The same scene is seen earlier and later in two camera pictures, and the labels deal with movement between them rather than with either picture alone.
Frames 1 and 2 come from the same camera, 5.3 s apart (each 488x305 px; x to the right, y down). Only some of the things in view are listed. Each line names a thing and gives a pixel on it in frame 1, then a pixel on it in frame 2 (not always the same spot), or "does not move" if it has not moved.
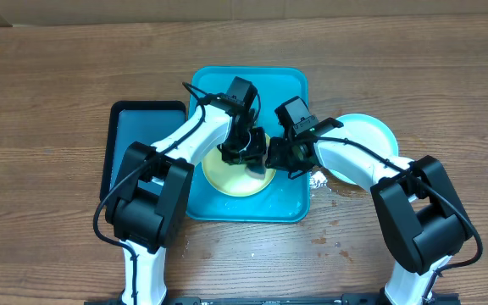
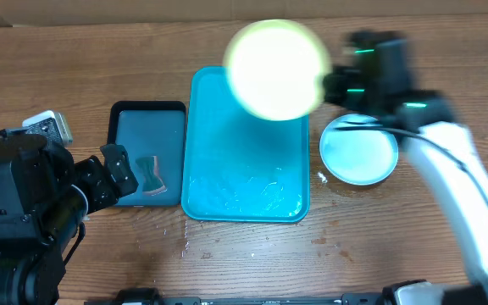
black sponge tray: (141, 122) does not move
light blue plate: (365, 131) does not move
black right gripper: (280, 162) to (339, 89)
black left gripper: (253, 158) to (106, 192)
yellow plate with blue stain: (231, 180) to (272, 68)
